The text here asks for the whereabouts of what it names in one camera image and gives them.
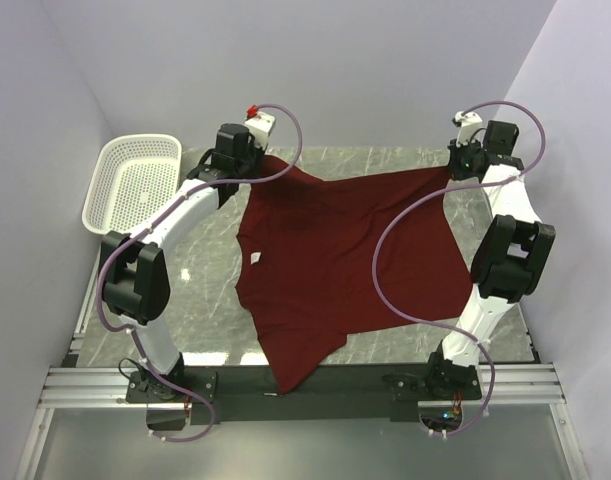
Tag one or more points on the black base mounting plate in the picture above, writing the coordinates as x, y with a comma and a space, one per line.
359, 391

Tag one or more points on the aluminium frame rail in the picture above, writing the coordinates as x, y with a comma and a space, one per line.
85, 427

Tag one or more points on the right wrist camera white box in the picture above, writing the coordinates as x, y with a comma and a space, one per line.
468, 124

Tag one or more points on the white perforated plastic basket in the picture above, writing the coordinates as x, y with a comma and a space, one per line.
133, 177

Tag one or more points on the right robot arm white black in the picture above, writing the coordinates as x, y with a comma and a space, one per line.
508, 263

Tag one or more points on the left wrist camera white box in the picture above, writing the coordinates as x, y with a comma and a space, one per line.
261, 125

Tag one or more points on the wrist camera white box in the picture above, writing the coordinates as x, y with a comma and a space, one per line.
468, 124
261, 125

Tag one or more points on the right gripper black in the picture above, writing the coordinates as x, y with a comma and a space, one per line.
456, 173

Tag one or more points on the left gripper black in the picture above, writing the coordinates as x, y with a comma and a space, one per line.
259, 152

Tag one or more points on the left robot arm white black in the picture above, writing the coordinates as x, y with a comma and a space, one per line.
133, 288

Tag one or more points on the dark red t shirt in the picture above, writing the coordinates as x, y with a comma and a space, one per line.
322, 260

